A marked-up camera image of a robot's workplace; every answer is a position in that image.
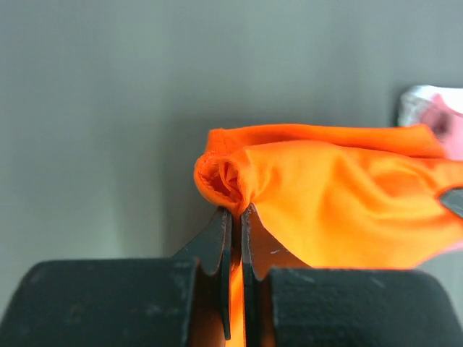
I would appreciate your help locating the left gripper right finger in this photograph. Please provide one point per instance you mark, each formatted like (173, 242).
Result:
(288, 303)

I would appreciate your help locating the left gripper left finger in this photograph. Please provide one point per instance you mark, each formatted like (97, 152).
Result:
(182, 300)

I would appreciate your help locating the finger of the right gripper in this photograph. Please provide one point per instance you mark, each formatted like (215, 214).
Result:
(452, 200)

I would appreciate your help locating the folded dusty pink t shirt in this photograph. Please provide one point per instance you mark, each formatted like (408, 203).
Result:
(446, 125)

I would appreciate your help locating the orange t shirt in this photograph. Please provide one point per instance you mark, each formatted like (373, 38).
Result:
(338, 197)

